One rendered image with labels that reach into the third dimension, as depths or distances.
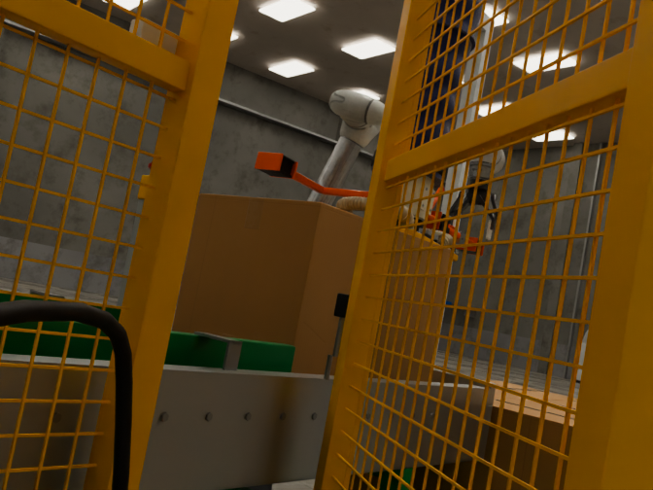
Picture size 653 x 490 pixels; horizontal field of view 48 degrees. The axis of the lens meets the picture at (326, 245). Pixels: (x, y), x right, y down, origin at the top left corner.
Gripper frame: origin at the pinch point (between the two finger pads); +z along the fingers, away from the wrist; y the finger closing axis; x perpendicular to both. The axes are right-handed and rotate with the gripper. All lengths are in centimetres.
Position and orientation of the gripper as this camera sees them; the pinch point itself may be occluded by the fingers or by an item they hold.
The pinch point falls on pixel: (470, 234)
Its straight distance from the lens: 268.3
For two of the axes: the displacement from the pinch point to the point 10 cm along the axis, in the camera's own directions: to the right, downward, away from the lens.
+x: 5.6, 1.7, 8.1
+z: -1.8, 9.8, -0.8
